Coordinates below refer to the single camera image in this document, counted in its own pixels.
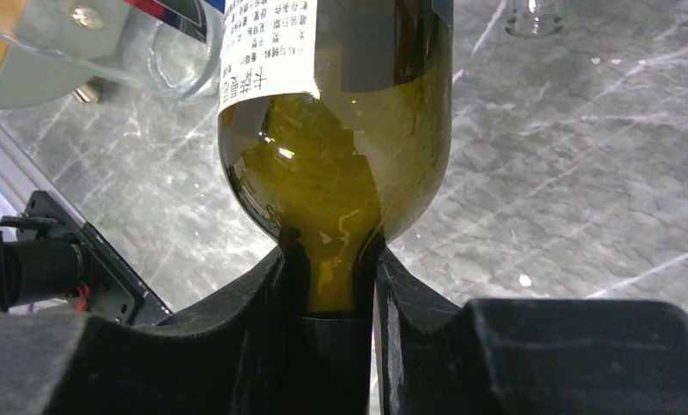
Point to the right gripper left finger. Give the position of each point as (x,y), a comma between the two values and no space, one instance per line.
(222,355)

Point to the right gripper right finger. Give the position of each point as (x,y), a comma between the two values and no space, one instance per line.
(525,355)

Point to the dark green wine bottle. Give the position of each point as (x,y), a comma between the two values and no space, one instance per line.
(334,131)

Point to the blue square glass bottle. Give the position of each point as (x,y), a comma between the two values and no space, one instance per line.
(187,16)

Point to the clear glass ashtray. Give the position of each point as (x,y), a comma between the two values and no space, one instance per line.
(183,68)

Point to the cream and orange cylinder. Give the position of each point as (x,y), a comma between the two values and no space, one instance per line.
(50,48)

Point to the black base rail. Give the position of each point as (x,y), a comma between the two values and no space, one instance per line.
(46,253)

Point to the aluminium frame rail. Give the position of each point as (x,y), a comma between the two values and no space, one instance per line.
(20,177)

